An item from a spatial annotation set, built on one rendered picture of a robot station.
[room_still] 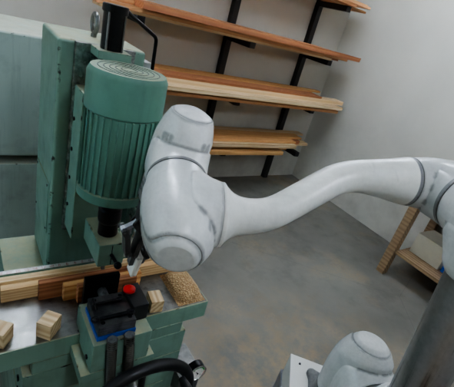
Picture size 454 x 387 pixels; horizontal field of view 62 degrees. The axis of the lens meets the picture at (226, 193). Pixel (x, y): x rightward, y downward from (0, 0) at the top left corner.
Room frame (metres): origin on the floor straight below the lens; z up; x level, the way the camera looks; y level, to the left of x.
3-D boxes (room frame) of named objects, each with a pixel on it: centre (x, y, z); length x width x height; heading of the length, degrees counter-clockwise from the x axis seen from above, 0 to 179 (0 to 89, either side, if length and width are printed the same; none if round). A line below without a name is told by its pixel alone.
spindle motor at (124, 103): (0.83, 0.28, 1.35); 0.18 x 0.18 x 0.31
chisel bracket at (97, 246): (0.85, 0.29, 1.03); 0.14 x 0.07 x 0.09; 40
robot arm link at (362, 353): (0.82, -0.51, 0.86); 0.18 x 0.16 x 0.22; 15
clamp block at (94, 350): (0.67, 0.18, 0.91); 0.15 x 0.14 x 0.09; 130
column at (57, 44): (1.06, 0.47, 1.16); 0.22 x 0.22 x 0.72; 40
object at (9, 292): (0.86, 0.25, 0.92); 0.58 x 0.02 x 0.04; 130
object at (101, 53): (0.94, 0.37, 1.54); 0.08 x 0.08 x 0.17; 40
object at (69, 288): (0.80, 0.26, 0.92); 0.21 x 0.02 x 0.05; 130
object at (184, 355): (0.89, -0.01, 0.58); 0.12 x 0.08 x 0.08; 40
